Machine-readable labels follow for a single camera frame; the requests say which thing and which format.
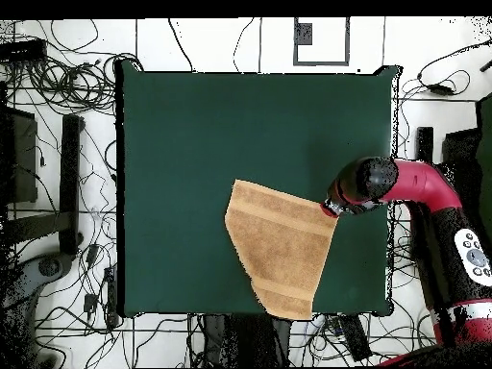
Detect grey square floor frame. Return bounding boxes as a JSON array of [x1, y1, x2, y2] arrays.
[[292, 16, 352, 67]]

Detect tan terry towel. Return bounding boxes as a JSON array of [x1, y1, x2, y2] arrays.
[[224, 179, 339, 321]]

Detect black box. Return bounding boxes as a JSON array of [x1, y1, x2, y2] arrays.
[[0, 106, 38, 205], [439, 128, 482, 185]]

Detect dark green table cloth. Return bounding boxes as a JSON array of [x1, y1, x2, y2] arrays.
[[114, 62, 402, 319]]

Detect grey chair base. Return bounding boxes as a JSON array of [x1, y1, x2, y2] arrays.
[[0, 251, 76, 308]]

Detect wide black power strip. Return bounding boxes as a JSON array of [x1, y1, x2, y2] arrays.
[[336, 313, 373, 363]]

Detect black cable tangle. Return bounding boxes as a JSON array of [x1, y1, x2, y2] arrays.
[[0, 18, 144, 116]]

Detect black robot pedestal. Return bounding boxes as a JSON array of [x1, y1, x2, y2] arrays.
[[198, 312, 293, 369]]

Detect black stand bar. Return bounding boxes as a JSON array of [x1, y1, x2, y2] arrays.
[[58, 113, 85, 256], [415, 126, 435, 163]]

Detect narrow black power strip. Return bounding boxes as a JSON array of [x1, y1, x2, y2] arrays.
[[103, 265, 121, 329]]

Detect black power adapter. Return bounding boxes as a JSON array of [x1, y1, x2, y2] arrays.
[[427, 83, 455, 97]]

